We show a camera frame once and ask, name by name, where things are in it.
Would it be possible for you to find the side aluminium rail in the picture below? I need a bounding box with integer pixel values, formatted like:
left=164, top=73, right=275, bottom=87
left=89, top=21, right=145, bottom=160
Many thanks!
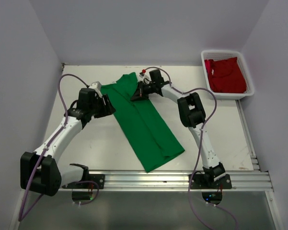
left=235, top=100, right=261, bottom=172

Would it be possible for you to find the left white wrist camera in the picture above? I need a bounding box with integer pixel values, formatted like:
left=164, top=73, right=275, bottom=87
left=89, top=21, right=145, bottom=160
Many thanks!
left=89, top=81, right=102, bottom=92

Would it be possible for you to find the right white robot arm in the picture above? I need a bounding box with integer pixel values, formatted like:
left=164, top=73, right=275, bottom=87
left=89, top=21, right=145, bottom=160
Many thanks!
left=131, top=67, right=226, bottom=188

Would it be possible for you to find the aluminium mounting rail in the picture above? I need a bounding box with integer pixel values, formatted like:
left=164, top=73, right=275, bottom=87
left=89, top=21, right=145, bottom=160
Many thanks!
left=23, top=170, right=274, bottom=192

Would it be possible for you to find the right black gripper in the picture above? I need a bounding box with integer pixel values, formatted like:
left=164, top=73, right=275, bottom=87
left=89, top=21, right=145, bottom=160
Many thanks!
left=130, top=81, right=155, bottom=102

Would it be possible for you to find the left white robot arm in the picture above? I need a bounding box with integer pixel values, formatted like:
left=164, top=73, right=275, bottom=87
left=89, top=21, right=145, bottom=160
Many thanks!
left=20, top=88, right=115, bottom=196

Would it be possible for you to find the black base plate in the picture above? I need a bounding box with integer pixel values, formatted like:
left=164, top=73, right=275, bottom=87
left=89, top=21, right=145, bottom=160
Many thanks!
left=191, top=173, right=232, bottom=189
left=62, top=174, right=105, bottom=189

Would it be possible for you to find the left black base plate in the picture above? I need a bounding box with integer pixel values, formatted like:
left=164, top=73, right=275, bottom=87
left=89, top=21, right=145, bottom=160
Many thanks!
left=62, top=174, right=105, bottom=189

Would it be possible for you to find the white plastic basket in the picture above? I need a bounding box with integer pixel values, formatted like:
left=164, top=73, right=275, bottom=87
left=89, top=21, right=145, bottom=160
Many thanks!
left=201, top=50, right=254, bottom=100

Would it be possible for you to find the green t shirt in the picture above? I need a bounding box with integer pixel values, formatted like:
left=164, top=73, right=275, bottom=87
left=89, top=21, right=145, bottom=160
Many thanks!
left=101, top=72, right=184, bottom=173

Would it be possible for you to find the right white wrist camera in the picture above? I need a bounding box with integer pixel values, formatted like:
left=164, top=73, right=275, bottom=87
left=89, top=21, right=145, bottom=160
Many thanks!
left=138, top=69, right=148, bottom=80

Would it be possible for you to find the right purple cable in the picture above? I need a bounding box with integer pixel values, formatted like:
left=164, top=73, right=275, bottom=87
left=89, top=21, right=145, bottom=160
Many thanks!
left=187, top=67, right=238, bottom=230

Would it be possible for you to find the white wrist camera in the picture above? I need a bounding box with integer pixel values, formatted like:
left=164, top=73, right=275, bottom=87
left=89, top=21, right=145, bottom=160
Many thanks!
left=138, top=69, right=148, bottom=80
left=89, top=81, right=102, bottom=92

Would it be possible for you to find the red t shirt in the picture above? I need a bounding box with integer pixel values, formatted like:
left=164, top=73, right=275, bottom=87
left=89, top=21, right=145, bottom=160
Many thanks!
left=204, top=57, right=247, bottom=93

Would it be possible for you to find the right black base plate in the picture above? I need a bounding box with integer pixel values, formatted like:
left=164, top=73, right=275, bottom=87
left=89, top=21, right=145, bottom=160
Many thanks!
left=191, top=173, right=232, bottom=189

